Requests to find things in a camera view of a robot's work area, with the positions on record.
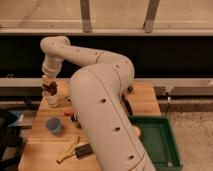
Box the dark red grape bunch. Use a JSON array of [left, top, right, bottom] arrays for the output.
[[42, 82, 57, 95]]

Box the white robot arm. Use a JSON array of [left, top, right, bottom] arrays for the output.
[[40, 36, 156, 171]]

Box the white paper cup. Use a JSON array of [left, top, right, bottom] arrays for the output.
[[42, 91, 59, 107]]

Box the small blue cup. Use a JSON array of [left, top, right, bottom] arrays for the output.
[[46, 117, 62, 135]]

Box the small red object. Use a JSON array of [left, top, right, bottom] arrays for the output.
[[64, 111, 73, 116]]

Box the yellow banana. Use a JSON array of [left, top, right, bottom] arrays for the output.
[[57, 135, 79, 164]]

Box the black chair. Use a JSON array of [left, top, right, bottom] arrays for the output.
[[0, 108, 23, 171]]

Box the black rectangular eraser block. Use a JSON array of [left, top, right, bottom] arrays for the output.
[[75, 143, 93, 159]]

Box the small black round object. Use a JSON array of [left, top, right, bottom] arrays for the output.
[[127, 85, 133, 93]]

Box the orange fruit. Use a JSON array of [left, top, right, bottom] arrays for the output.
[[134, 126, 141, 137]]

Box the green plastic tray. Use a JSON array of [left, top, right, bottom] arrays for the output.
[[129, 116, 183, 171]]

